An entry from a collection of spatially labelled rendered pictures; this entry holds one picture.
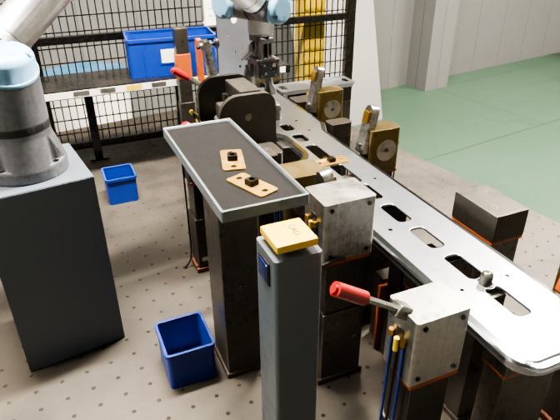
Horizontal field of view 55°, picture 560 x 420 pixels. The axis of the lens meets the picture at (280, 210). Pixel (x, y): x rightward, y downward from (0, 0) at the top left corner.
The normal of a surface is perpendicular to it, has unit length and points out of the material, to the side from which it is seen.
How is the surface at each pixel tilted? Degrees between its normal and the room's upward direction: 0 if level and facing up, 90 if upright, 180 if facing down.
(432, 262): 0
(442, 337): 90
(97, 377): 0
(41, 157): 73
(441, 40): 90
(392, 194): 0
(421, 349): 90
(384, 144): 90
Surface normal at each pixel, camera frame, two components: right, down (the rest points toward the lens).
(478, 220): -0.92, 0.20
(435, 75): 0.53, 0.41
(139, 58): 0.31, 0.46
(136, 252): 0.00, -0.87
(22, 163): 0.34, 0.17
